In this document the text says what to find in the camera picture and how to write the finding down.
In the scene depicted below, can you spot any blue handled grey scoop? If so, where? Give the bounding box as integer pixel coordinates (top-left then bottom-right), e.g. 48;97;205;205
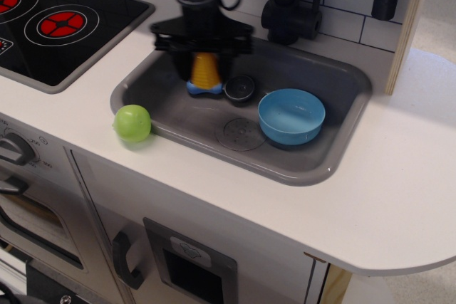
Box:
186;75;256;103

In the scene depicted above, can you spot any blue plastic bowl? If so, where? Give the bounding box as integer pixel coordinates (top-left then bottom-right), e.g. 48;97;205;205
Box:
258;88;326;146

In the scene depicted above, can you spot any grey dispenser panel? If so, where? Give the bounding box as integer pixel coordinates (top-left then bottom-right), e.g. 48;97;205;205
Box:
143;218;239;304

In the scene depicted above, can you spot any grey toy oven door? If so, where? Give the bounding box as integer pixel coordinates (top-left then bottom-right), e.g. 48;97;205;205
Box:
1;163;88;281

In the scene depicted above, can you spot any green toy apple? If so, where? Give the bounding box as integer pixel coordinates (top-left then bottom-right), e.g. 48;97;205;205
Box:
113;105;152;143

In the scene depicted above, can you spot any black toy faucet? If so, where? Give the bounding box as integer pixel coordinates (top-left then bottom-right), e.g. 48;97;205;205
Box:
261;0;398;46

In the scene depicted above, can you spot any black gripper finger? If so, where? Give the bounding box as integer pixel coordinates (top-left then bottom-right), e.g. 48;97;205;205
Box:
216;53;236;82
170;51;194;82

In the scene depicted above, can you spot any grey plastic sink basin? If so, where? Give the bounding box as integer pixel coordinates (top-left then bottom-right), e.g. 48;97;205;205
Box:
110;38;372;186

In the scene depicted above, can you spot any yellow toy corn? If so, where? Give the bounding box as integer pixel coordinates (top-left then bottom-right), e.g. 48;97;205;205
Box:
190;52;222;90

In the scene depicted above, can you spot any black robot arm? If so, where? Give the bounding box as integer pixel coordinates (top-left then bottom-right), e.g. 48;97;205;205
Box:
150;0;254;81

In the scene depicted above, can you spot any grey oven knob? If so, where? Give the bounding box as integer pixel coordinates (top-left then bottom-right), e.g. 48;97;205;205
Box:
1;133;36;166

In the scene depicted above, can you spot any black toy stovetop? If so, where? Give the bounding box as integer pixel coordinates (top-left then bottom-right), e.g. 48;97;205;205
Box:
1;0;155;94

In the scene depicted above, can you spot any wooden side panel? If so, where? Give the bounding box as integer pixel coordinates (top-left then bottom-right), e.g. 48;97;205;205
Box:
383;0;425;95

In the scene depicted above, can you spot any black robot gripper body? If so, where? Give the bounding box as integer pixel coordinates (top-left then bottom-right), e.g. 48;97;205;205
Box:
150;1;254;55

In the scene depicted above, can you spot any black cabinet door handle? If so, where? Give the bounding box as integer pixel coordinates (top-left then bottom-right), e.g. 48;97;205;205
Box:
112;231;144;290

